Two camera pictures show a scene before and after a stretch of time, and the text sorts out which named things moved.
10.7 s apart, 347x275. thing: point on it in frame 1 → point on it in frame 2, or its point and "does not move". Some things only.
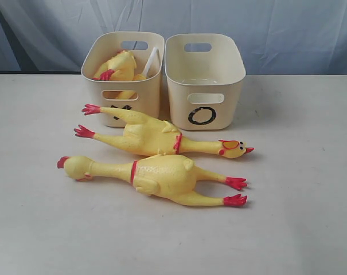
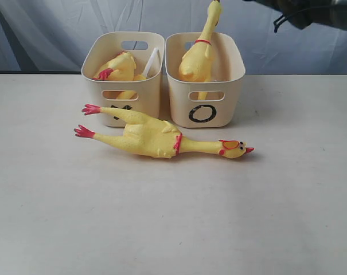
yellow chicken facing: [149, 136] does not move
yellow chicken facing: [167, 175] → [194, 66]
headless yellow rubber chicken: [120, 67] does not move
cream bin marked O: [205, 73] does not move
